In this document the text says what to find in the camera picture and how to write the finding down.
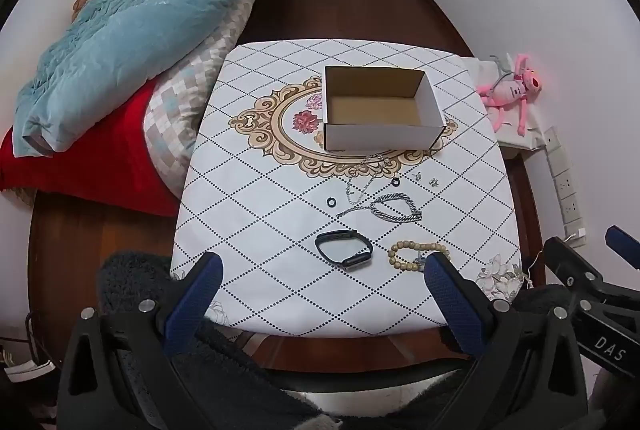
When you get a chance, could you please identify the thin silver necklace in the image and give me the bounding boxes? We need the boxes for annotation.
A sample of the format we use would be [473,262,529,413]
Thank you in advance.
[345,153,402,206]

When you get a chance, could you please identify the pink plush toy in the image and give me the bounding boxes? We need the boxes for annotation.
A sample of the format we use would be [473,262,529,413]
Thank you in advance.
[476,53,543,136]

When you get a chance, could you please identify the white power strip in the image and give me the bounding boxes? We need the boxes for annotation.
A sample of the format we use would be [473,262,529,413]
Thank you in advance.
[542,126,587,237]

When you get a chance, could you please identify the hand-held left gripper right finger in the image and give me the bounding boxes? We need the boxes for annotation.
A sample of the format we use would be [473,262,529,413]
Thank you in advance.
[423,253,589,430]

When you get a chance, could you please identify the brown wooden object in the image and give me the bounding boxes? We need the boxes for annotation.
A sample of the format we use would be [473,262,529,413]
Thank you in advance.
[71,0,109,24]

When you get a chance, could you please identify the wooden bead bracelet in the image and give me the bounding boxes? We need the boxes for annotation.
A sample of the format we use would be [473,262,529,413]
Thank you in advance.
[388,241,451,274]

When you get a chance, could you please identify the cardboard box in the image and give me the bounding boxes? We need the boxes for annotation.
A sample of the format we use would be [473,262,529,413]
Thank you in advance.
[322,66,447,152]

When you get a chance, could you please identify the thick silver chain bracelet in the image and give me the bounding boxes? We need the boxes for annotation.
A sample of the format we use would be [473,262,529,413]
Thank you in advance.
[336,192,424,225]

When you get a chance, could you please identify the white shoe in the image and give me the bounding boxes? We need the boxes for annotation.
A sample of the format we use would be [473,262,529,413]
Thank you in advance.
[0,344,57,382]

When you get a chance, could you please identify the light blue quilt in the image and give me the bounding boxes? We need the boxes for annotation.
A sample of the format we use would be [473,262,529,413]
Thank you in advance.
[12,0,303,158]

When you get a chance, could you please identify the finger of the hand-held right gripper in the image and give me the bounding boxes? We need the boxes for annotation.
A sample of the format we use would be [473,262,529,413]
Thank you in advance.
[543,236,603,307]
[604,225,640,272]

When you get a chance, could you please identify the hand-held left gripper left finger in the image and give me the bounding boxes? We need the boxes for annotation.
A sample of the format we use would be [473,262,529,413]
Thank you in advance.
[60,253,225,430]

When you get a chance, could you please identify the black smart band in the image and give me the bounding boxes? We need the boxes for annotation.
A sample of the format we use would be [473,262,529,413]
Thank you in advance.
[315,230,373,271]

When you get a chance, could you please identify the white diamond-patterned tablecloth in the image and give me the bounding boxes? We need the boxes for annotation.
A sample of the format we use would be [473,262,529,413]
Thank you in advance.
[169,39,525,340]

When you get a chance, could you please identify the red blanket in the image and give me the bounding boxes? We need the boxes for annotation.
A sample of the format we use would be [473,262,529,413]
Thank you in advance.
[0,83,182,217]

